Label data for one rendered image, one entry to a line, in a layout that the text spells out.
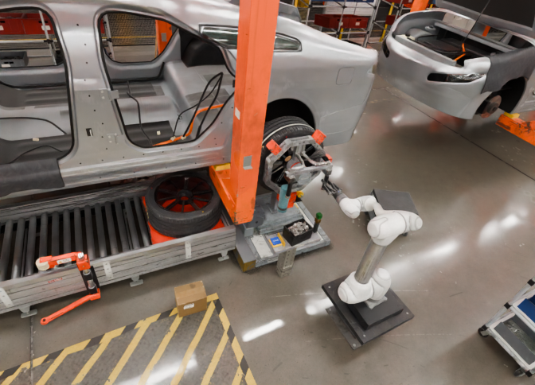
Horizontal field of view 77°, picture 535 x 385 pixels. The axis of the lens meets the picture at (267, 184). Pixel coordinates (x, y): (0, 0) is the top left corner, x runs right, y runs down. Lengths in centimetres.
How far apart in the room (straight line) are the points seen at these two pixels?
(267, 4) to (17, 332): 271
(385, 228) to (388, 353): 126
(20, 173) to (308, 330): 235
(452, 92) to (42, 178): 430
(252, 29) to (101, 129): 127
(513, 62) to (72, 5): 437
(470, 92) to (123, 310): 431
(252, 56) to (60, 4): 116
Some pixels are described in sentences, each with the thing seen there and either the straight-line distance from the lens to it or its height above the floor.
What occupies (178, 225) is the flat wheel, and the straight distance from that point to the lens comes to 284.
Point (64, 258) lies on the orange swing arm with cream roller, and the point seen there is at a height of 49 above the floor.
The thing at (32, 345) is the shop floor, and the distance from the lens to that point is 303.
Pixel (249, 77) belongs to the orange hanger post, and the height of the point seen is 174.
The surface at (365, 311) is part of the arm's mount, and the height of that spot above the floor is 37.
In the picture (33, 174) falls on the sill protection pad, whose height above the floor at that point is 92.
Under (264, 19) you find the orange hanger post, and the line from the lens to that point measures 196.
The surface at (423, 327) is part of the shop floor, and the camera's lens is 326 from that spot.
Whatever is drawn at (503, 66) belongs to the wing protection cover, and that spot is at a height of 143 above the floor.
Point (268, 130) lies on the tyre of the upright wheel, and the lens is 277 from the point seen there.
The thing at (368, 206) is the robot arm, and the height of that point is 87.
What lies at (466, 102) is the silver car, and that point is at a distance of 484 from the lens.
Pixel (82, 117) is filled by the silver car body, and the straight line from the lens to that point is 256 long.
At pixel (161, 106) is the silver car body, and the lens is 346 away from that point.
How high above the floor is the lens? 249
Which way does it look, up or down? 39 degrees down
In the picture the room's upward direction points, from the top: 8 degrees clockwise
